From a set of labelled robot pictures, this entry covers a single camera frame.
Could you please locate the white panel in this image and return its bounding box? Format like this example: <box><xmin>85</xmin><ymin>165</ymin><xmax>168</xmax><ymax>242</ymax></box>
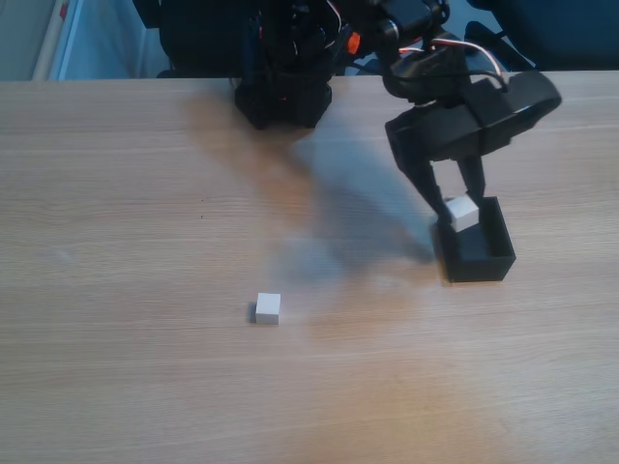
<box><xmin>32</xmin><ymin>0</ymin><xmax>82</xmax><ymax>81</ymax></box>

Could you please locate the black open box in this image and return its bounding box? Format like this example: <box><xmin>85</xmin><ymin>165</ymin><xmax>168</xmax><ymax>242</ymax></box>
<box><xmin>433</xmin><ymin>195</ymin><xmax>517</xmax><ymax>284</ymax></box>

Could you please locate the black oval camera box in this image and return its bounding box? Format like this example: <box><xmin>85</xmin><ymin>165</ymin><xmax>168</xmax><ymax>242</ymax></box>
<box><xmin>462</xmin><ymin>71</ymin><xmax>564</xmax><ymax>152</ymax></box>

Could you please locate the white cube block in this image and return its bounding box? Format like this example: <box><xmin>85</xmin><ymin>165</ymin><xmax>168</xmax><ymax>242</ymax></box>
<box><xmin>443</xmin><ymin>194</ymin><xmax>481</xmax><ymax>233</ymax></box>
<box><xmin>254</xmin><ymin>291</ymin><xmax>283</xmax><ymax>326</ymax></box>

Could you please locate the white and red cable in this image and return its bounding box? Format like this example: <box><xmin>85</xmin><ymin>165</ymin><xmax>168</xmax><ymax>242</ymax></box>
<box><xmin>397</xmin><ymin>37</ymin><xmax>508</xmax><ymax>94</ymax></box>

